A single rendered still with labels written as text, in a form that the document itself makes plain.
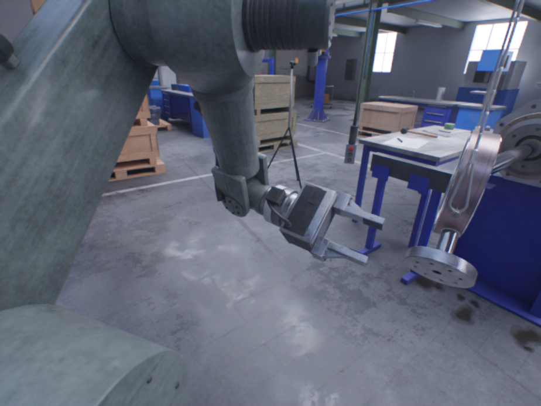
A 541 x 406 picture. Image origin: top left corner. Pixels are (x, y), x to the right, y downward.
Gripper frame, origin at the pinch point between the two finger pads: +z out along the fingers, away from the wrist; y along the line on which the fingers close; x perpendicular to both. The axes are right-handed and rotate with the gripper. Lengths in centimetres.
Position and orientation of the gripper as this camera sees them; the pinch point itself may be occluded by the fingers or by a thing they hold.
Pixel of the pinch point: (365, 239)
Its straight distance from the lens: 109.3
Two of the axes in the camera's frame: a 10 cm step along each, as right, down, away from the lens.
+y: 4.8, -8.3, 2.8
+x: 2.8, 4.5, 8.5
